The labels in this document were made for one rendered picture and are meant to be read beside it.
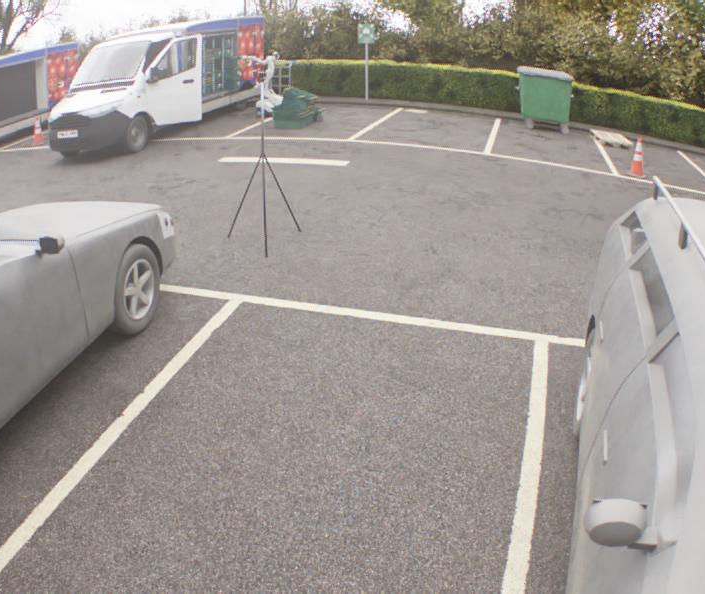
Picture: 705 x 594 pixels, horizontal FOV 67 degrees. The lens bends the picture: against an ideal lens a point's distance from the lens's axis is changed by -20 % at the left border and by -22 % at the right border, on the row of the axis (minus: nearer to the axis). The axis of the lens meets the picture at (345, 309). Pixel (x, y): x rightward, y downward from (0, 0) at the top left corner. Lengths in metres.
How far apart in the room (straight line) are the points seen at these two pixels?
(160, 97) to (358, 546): 9.71
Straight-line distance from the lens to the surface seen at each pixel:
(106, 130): 11.00
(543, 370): 4.26
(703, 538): 1.62
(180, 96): 11.47
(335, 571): 2.80
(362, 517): 3.05
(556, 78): 13.65
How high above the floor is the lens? 2.16
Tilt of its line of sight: 26 degrees down
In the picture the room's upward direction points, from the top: straight up
